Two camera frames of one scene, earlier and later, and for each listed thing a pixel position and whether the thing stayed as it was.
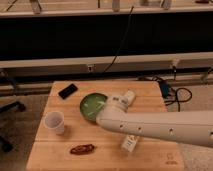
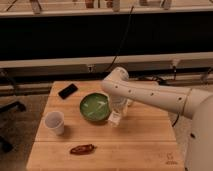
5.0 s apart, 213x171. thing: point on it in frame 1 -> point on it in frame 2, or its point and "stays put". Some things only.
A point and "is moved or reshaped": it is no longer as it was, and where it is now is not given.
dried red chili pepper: (83, 149) stays put
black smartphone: (67, 91) stays put
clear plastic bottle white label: (130, 142) is moved or reshaped
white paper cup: (54, 120) stays put
